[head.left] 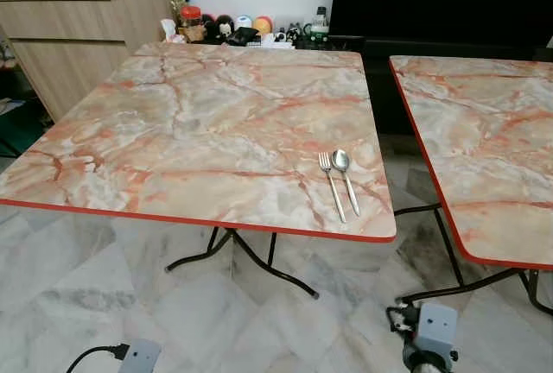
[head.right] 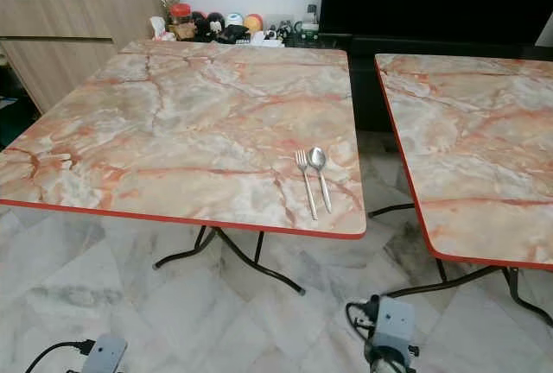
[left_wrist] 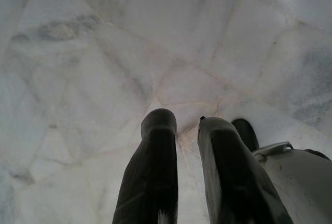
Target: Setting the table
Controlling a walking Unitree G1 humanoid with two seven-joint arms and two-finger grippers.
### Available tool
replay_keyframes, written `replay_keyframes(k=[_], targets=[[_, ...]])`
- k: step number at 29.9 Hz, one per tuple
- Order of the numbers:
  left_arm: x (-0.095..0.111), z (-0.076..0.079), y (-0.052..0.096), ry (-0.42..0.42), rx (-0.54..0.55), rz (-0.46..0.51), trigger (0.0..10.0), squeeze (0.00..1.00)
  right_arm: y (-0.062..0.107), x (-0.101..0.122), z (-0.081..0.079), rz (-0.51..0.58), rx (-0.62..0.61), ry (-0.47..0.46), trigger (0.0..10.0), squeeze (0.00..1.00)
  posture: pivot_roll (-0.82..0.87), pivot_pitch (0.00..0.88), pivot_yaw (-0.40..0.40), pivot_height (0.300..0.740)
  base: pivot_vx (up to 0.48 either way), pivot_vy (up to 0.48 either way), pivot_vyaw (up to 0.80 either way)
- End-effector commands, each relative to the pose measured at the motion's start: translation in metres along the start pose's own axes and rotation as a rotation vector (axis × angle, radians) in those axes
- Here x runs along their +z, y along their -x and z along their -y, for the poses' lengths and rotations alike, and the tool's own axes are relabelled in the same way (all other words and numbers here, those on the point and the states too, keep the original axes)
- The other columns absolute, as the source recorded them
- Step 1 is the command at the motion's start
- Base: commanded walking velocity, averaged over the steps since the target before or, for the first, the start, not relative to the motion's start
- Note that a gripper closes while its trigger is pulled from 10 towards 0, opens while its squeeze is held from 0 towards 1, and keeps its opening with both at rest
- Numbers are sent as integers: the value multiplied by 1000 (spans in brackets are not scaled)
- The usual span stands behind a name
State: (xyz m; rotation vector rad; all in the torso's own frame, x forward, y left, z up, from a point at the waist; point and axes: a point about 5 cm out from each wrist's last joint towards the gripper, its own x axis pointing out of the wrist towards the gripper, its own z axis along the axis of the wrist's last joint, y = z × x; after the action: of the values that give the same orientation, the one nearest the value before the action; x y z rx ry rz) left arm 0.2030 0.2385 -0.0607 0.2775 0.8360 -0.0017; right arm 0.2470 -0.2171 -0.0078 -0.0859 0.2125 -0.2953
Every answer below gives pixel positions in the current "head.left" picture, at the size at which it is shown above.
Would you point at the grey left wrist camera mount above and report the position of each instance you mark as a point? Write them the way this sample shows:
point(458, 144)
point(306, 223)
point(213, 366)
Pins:
point(141, 357)

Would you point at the silver fork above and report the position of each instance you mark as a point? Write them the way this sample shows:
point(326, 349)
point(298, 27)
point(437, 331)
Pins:
point(333, 188)

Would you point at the orange ball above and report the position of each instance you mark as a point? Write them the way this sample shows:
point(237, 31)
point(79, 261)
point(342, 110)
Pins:
point(263, 24)

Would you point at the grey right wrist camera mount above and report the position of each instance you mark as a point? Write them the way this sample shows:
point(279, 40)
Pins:
point(435, 328)

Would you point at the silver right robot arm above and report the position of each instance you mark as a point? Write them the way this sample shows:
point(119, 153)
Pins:
point(425, 364)

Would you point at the white round toy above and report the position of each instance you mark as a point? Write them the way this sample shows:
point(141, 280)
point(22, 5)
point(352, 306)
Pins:
point(244, 22)

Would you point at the silver spoon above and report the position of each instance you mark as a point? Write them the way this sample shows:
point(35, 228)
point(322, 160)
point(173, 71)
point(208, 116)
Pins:
point(340, 161)

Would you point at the small bottle with dark cap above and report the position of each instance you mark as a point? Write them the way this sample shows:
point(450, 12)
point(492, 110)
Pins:
point(321, 23)

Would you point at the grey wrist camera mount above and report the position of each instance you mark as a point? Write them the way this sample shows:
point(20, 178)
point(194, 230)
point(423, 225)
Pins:
point(141, 357)
point(435, 328)

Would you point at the light wooden cabinet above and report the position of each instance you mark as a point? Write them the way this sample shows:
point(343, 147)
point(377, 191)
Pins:
point(78, 45)

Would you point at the black plush toy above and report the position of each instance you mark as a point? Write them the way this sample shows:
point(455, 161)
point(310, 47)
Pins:
point(219, 28)

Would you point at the red lid jar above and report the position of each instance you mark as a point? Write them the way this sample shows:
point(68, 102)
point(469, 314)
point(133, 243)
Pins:
point(190, 21)

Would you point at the large marble top folding table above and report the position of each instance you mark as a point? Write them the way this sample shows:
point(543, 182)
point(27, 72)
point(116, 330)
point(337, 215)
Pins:
point(207, 131)

